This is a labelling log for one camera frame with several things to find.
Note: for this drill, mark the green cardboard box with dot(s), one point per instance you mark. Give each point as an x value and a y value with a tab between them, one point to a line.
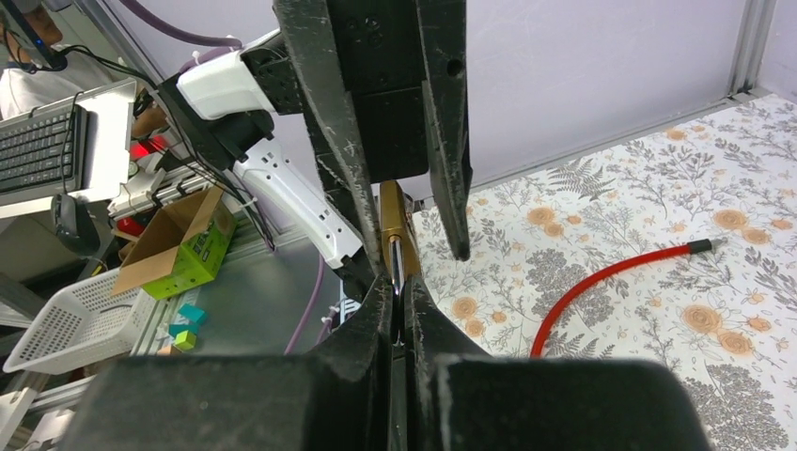
183	247

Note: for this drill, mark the small brass padlock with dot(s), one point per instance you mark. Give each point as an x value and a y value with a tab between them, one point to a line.
398	237

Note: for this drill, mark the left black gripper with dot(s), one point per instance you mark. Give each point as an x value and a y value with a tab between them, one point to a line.
394	69

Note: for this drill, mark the red cable lock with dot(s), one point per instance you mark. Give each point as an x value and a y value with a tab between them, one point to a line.
557	310

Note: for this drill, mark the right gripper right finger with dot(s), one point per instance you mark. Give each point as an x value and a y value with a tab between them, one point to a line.
461	398

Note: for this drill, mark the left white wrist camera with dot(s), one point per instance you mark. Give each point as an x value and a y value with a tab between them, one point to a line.
224	85

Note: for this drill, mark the white plastic basket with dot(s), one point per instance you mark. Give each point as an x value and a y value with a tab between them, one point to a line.
80	325

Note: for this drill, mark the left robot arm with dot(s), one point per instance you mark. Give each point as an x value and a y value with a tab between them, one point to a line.
272	156

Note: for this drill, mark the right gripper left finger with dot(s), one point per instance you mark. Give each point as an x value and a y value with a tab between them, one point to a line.
333	397

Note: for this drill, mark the floral table mat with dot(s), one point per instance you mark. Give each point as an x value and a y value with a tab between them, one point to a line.
724	322

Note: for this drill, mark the black keyboard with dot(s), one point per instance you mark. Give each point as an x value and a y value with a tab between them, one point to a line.
45	151

